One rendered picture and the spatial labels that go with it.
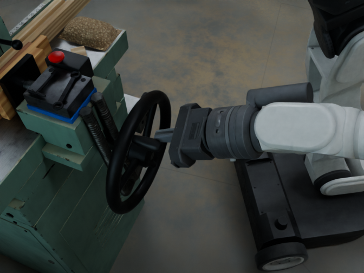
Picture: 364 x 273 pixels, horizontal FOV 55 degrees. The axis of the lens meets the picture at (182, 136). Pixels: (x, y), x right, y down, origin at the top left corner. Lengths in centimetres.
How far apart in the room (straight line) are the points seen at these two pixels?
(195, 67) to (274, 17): 77
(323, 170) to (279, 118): 91
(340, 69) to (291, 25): 173
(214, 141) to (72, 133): 27
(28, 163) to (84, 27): 37
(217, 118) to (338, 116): 18
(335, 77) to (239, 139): 45
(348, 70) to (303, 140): 46
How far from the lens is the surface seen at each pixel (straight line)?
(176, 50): 230
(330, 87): 95
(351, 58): 89
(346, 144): 49
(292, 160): 162
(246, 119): 54
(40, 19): 97
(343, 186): 145
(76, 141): 71
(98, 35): 92
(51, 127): 71
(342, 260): 167
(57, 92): 69
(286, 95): 54
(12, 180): 75
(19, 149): 76
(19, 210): 81
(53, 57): 72
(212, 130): 56
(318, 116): 48
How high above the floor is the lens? 147
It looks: 53 degrees down
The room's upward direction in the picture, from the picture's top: straight up
